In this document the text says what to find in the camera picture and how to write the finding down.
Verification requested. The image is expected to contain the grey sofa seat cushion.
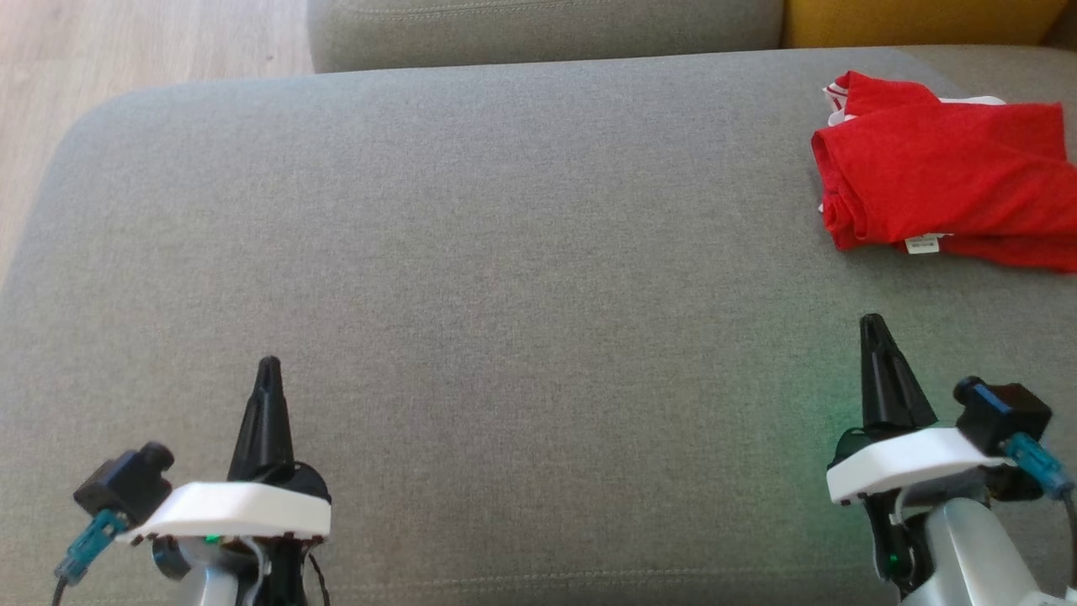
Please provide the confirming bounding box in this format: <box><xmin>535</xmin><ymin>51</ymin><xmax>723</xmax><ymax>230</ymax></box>
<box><xmin>0</xmin><ymin>46</ymin><xmax>1077</xmax><ymax>606</ymax></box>

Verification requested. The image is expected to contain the yellow sofa cushion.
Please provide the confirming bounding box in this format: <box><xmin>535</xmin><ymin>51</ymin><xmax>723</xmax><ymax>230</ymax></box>
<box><xmin>783</xmin><ymin>0</ymin><xmax>1069</xmax><ymax>48</ymax></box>

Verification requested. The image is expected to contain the red jersey with white sleeves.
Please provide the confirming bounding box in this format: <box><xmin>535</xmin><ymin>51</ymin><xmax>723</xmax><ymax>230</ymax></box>
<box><xmin>812</xmin><ymin>97</ymin><xmax>1077</xmax><ymax>274</ymax></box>

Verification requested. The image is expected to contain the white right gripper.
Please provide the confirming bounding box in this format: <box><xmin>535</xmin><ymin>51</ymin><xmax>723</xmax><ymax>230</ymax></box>
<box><xmin>826</xmin><ymin>314</ymin><xmax>1015</xmax><ymax>590</ymax></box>

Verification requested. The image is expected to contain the thin black gripper wire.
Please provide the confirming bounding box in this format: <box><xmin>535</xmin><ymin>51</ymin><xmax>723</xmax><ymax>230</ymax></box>
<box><xmin>306</xmin><ymin>551</ymin><xmax>332</xmax><ymax>606</ymax></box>

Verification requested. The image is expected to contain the grey sofa back cushion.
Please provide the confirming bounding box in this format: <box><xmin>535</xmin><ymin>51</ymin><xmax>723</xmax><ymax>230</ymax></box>
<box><xmin>307</xmin><ymin>0</ymin><xmax>785</xmax><ymax>74</ymax></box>

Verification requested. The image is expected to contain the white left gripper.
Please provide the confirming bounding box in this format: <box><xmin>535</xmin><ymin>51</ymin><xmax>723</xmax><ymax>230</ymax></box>
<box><xmin>118</xmin><ymin>356</ymin><xmax>332</xmax><ymax>606</ymax></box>

